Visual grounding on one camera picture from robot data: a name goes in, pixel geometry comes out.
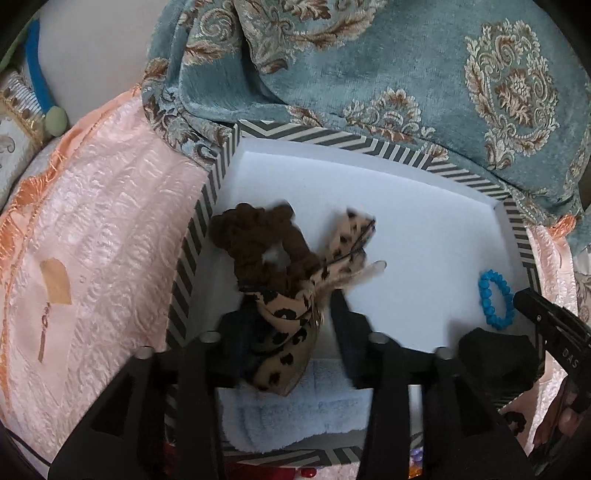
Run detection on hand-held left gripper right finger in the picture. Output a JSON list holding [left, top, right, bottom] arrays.
[[329, 290, 536, 480]]

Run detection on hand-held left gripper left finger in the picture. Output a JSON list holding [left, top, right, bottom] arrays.
[[48, 313, 254, 480]]

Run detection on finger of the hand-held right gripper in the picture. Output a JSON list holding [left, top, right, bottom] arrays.
[[512, 287, 591, 385]]

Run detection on leopard print scrunchie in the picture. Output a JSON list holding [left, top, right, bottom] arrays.
[[240, 208, 389, 398]]

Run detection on striped jewelry box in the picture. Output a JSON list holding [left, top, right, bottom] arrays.
[[164, 119, 544, 470]]

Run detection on embroidered beige cushion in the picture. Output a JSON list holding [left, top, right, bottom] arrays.
[[571, 247, 591, 326]]

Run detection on light blue towel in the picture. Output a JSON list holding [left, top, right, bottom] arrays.
[[217, 360, 385, 455]]

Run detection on brown scrunchie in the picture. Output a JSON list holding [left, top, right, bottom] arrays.
[[210, 200, 324, 294]]

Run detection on red scrunchie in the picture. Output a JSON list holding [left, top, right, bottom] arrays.
[[272, 466, 320, 480]]

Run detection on pink quilted blanket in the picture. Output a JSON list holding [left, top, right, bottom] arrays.
[[0, 85, 583, 480]]

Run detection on teal damask blanket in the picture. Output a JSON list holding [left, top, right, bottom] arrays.
[[141, 0, 591, 241]]

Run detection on floral embroidered cushion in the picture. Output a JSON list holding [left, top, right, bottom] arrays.
[[0, 69, 48, 205]]

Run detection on beige sofa cushion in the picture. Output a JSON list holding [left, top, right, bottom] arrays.
[[39, 0, 172, 132]]

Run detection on green and blue plush toy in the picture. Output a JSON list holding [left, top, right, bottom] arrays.
[[24, 21, 70, 137]]

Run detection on blue bead bracelet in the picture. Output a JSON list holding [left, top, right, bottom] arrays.
[[478, 270, 516, 330]]

